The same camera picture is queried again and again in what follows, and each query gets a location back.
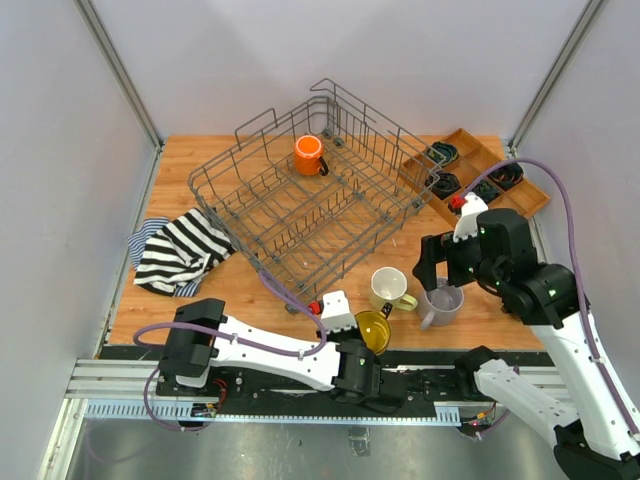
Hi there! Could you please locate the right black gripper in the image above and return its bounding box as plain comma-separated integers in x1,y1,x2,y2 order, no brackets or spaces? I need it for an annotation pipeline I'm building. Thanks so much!
412,225,505,290

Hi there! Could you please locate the yellow enamel mug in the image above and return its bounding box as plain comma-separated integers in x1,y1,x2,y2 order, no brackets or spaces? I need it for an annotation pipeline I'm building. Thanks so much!
355,302,393,355

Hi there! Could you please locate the orange ceramic mug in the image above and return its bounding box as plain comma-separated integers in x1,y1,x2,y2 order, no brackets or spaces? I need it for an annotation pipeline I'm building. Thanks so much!
294,135,329,176

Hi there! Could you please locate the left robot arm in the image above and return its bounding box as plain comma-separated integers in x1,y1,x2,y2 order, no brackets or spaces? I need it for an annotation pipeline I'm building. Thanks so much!
159,290,407,414

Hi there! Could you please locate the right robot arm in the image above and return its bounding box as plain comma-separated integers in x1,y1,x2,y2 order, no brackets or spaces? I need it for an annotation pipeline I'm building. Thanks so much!
412,208,639,479

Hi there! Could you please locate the lilac ceramic mug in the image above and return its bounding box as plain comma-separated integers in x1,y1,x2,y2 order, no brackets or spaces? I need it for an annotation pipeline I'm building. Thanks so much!
416,277,464,330

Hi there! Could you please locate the cream ceramic mug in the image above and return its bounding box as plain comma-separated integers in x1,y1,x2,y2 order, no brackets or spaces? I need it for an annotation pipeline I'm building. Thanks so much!
370,266,418,311

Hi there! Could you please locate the wooden compartment tray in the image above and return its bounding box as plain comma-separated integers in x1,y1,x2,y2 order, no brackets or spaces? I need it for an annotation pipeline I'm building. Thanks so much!
400,128,550,225

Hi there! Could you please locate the black white striped cloth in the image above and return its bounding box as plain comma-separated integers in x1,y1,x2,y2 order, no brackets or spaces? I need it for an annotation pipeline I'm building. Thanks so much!
133,208,235,297

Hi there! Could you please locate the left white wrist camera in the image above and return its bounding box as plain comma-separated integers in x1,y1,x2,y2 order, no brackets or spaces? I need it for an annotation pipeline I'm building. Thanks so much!
320,290,358,334

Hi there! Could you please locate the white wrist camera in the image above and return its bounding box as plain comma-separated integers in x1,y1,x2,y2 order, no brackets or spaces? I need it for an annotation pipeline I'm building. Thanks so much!
320,290,358,334
453,193,489,243

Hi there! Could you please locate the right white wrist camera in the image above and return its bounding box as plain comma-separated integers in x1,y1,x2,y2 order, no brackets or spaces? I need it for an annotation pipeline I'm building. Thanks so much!
453,193,489,243

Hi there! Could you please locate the black cable bundle left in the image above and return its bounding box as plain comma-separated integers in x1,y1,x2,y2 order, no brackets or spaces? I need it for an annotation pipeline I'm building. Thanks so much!
424,171,462,199

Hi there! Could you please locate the black cable bundle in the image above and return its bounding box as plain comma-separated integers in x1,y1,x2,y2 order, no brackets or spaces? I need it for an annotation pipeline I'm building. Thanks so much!
485,162,526,191
424,171,462,199
467,178,503,205
425,141,461,167

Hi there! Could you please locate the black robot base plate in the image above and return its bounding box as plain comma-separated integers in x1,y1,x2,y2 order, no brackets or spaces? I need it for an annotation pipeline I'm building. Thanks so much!
100,345,487,419

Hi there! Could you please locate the black cable bundle near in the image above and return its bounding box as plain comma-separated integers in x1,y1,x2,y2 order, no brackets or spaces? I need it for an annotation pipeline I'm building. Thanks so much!
467,178,503,205

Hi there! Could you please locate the black cable bundle far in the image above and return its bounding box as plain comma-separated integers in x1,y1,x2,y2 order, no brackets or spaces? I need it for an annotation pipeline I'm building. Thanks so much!
425,141,461,167

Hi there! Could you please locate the black cable bundle right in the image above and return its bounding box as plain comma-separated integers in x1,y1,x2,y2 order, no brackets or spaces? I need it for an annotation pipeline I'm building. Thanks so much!
485,162,526,191

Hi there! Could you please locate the grey wire dish rack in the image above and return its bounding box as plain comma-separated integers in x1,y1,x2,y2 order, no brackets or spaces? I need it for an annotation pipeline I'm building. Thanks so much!
188,78,436,312

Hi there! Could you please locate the right aluminium frame post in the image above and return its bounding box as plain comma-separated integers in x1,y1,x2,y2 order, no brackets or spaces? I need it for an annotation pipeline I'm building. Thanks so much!
504,0,608,158

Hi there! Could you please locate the aluminium frame post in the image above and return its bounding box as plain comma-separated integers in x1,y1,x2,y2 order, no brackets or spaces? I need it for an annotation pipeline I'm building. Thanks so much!
504,0,608,158
73,0,164,150

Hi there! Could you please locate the slotted cable duct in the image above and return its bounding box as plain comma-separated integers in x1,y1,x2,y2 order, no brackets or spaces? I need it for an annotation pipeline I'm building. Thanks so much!
83,399,462,427

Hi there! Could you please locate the left aluminium frame post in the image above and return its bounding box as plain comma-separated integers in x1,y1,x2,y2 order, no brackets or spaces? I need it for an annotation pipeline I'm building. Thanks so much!
73,0,164,150

